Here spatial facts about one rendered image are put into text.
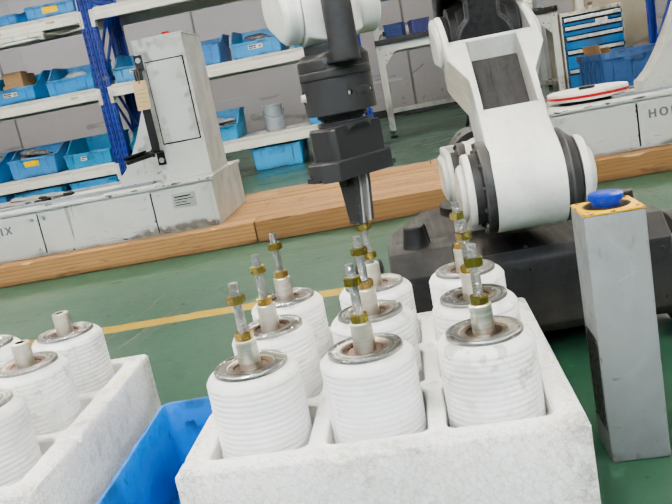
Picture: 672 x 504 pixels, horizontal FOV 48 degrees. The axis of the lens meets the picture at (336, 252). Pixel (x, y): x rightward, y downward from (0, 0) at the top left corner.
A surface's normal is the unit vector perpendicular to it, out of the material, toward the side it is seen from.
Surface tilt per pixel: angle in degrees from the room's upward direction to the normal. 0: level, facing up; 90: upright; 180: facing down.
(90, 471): 90
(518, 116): 51
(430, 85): 90
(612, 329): 90
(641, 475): 0
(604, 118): 90
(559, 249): 46
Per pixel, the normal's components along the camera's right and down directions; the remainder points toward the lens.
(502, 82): -0.16, -0.41
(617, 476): -0.18, -0.96
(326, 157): -0.73, 0.28
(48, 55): -0.06, 0.23
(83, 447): 0.98, -0.17
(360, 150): 0.65, 0.04
